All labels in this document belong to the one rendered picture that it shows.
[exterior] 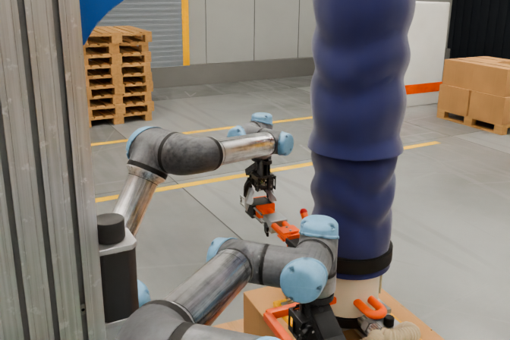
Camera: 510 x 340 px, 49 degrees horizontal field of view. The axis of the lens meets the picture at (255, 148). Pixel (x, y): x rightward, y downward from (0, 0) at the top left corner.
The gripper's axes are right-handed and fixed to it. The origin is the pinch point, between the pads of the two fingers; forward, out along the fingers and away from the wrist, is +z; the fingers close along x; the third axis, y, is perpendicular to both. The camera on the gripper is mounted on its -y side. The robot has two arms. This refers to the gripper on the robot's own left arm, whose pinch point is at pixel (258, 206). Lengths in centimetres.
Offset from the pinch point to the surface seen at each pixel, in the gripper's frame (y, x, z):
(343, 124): 68, -9, -48
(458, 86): -458, 523, 62
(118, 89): -622, 52, 66
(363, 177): 70, -4, -35
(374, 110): 72, -3, -51
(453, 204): -200, 289, 118
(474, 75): -429, 524, 42
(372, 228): 70, 0, -21
